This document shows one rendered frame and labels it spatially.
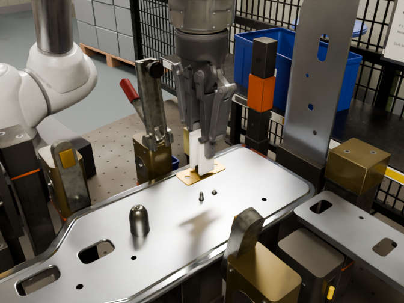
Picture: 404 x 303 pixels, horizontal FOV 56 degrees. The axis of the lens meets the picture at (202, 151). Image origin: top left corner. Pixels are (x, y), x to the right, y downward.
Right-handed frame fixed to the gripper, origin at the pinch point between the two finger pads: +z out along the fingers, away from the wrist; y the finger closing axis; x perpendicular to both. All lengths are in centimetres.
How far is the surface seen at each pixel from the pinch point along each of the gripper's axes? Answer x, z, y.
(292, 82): 26.5, -4.3, -4.1
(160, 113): 0.9, -1.1, -14.3
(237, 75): 37.4, 5.0, -32.0
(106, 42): 135, 84, -344
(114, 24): 138, 62, -325
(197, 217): -3.7, 10.2, 3.5
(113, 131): 20, 40, -84
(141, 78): -1.9, -8.6, -15.2
